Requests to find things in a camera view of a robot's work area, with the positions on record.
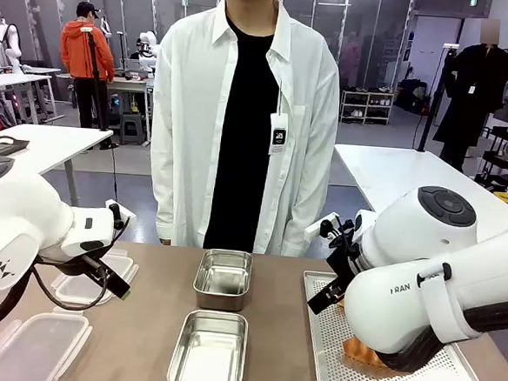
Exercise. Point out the person in white shirt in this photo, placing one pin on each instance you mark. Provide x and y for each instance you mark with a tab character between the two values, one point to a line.
188	129

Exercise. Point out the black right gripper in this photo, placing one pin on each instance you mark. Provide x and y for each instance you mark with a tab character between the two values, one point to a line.
345	258

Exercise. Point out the rectangular steel container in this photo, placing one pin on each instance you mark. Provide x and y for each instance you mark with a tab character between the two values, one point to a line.
207	357
221	280

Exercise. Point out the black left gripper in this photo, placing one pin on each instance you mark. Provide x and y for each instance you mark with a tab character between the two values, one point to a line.
74	269

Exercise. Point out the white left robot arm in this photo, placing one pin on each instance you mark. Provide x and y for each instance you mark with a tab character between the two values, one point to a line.
16	226

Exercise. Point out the person in black long coat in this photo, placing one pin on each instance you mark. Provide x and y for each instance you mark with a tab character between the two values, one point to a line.
474	92

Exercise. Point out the person in orange jacket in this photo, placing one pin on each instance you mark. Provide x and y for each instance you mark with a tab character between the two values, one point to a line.
78	52

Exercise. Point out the person's right hand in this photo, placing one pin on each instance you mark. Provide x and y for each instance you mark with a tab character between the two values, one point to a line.
166	241

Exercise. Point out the black pole stand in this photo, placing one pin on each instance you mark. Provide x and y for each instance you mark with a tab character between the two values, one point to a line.
432	102

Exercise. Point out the white shoe rack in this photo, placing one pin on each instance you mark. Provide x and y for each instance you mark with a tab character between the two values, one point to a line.
366	107

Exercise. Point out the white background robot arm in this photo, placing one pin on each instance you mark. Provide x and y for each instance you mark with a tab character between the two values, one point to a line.
148	50

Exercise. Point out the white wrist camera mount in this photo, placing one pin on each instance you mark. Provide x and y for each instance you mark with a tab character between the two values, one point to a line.
314	229
126	214

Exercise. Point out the black flat device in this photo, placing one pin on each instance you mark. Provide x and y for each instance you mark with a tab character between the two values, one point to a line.
0	146

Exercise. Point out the white background work table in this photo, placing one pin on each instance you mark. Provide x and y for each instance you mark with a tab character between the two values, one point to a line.
17	79

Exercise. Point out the black wheeled cart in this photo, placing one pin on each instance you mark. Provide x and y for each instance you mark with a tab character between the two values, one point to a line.
500	160

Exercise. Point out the white table with black device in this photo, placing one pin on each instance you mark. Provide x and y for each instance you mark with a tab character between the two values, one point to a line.
52	146

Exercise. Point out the grey plastic stool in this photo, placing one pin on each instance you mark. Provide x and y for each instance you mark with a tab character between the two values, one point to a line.
132	129

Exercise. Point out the translucent plastic clip lid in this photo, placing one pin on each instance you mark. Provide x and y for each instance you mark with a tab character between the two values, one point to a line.
77	290
29	349

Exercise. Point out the large white table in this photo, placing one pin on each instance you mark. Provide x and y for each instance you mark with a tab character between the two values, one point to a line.
390	174

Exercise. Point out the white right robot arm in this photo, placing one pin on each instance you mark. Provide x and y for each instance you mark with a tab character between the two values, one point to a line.
403	297

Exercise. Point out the golden croissant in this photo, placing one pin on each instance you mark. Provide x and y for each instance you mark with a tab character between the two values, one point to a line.
360	351

